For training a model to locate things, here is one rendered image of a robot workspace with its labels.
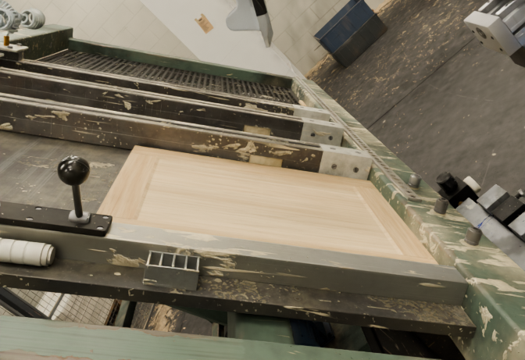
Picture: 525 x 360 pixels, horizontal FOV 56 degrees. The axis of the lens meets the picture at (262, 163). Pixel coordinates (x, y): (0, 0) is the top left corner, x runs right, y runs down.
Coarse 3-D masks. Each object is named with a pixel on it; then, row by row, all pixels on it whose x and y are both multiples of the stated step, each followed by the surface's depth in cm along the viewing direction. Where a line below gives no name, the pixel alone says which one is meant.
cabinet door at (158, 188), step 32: (128, 160) 102; (160, 160) 107; (192, 160) 110; (224, 160) 114; (128, 192) 87; (160, 192) 90; (192, 192) 93; (224, 192) 96; (256, 192) 99; (288, 192) 103; (320, 192) 106; (352, 192) 110; (160, 224) 78; (192, 224) 80; (224, 224) 82; (256, 224) 85; (288, 224) 87; (320, 224) 90; (352, 224) 93; (384, 224) 95; (384, 256) 82; (416, 256) 84
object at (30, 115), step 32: (0, 96) 112; (0, 128) 110; (32, 128) 111; (64, 128) 111; (96, 128) 112; (128, 128) 112; (160, 128) 113; (192, 128) 115; (288, 160) 118; (320, 160) 119; (352, 160) 119
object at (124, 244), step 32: (0, 224) 64; (128, 224) 71; (64, 256) 67; (96, 256) 67; (128, 256) 67; (224, 256) 69; (256, 256) 69; (288, 256) 71; (320, 256) 73; (352, 256) 75; (320, 288) 72; (352, 288) 72; (384, 288) 72; (416, 288) 73; (448, 288) 73
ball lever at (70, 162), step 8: (64, 160) 59; (72, 160) 59; (80, 160) 59; (64, 168) 58; (72, 168) 58; (80, 168) 59; (88, 168) 60; (64, 176) 58; (72, 176) 58; (80, 176) 59; (88, 176) 60; (72, 184) 59; (80, 200) 64; (80, 208) 65; (72, 216) 67; (80, 216) 67; (88, 216) 67
